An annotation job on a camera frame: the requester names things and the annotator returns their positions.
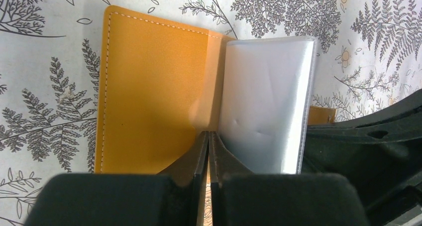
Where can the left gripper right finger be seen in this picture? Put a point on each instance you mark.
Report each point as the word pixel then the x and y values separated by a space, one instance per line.
pixel 222 163

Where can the yellow leather card holder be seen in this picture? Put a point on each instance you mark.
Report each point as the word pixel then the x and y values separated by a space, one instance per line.
pixel 162 83

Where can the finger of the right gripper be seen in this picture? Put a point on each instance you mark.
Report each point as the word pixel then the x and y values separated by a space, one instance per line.
pixel 380 154

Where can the floral patterned table mat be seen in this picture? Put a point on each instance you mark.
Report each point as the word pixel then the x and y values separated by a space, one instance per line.
pixel 370 58

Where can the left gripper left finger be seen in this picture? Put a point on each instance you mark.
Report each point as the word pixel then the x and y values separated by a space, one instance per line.
pixel 184 204

